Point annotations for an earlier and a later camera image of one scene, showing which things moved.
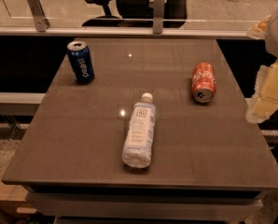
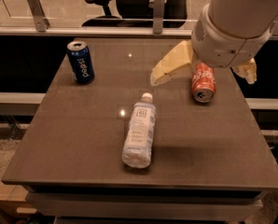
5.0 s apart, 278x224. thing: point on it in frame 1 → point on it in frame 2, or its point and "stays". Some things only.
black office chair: [135, 10] stays
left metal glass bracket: [42, 22] stays
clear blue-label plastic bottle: [139, 140] stays
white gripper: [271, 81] → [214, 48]
